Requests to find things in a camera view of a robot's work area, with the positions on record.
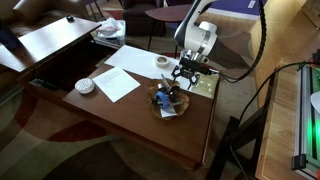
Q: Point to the raised wooden lift top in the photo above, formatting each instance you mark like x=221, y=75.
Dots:
x=46, y=41

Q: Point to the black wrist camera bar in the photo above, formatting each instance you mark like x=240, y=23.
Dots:
x=195, y=65

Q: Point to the dark flat panel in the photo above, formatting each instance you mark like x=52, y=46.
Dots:
x=8, y=36

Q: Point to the light wooden robot table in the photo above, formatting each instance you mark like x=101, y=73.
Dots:
x=280, y=133

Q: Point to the printed white paper sheet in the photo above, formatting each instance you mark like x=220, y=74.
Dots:
x=115, y=83

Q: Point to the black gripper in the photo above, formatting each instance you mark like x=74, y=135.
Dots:
x=187, y=72

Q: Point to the dark sunglasses with silver arms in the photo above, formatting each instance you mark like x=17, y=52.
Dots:
x=167, y=88

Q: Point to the white wall outlet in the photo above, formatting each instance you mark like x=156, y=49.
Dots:
x=252, y=4

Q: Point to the thin black metal legs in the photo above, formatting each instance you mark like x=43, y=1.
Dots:
x=96, y=10

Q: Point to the brown wooden coffee table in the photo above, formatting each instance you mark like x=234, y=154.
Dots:
x=133, y=116

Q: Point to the crumpled white cloth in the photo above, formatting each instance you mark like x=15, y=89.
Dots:
x=108, y=26

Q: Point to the patterned curved-stripe rug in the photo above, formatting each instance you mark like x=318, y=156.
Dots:
x=66, y=156

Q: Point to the dark round side table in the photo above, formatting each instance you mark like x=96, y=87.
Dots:
x=163, y=13

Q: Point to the black table support leg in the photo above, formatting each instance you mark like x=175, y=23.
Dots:
x=230, y=146

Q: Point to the brown leather armchair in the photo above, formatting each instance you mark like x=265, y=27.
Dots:
x=40, y=10

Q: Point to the blue tape roll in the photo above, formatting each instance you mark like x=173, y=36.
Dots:
x=161, y=99

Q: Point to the wooden bowl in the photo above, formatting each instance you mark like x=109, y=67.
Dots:
x=182, y=107

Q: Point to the white tape roll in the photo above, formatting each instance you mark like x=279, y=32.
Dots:
x=162, y=62

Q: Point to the aluminium rail frame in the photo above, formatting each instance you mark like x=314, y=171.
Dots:
x=305, y=133

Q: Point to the light green board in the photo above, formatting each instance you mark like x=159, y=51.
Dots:
x=208, y=87

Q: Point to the small white card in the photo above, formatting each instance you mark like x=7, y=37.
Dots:
x=166, y=112

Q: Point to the small black object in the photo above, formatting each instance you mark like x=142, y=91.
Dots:
x=70, y=18

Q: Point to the white round disc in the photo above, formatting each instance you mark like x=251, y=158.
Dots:
x=84, y=85

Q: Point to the dark fabric armchair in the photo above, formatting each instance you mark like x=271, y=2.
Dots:
x=140, y=20

